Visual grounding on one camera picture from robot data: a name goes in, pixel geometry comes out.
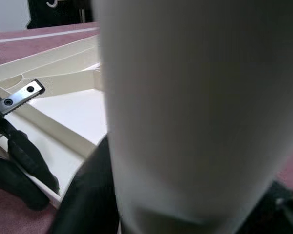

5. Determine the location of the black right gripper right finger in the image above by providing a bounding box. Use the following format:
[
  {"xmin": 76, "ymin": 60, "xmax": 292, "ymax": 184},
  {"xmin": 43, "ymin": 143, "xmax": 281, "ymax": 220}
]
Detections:
[{"xmin": 235, "ymin": 180, "xmax": 293, "ymax": 234}]

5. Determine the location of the white plastic table leg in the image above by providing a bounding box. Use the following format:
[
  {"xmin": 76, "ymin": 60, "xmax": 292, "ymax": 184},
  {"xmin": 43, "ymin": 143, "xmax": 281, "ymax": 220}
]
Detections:
[{"xmin": 92, "ymin": 0, "xmax": 293, "ymax": 234}]

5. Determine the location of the white plastic table top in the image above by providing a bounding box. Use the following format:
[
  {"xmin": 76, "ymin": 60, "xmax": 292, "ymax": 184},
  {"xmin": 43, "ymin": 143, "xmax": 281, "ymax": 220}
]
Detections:
[{"xmin": 0, "ymin": 33, "xmax": 113, "ymax": 209}]

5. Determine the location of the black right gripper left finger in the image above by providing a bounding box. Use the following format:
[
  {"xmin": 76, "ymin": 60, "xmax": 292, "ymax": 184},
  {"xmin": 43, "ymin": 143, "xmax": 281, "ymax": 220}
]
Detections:
[{"xmin": 50, "ymin": 135, "xmax": 121, "ymax": 234}]

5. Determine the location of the long white tape strip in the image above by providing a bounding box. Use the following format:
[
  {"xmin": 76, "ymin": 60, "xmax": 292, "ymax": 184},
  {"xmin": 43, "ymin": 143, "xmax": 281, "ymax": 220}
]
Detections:
[{"xmin": 0, "ymin": 27, "xmax": 100, "ymax": 44}]

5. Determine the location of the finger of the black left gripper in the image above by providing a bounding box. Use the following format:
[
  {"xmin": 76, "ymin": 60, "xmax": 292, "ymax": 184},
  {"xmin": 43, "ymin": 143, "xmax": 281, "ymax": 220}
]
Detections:
[
  {"xmin": 6, "ymin": 130, "xmax": 61, "ymax": 194},
  {"xmin": 0, "ymin": 155, "xmax": 50, "ymax": 211}
]

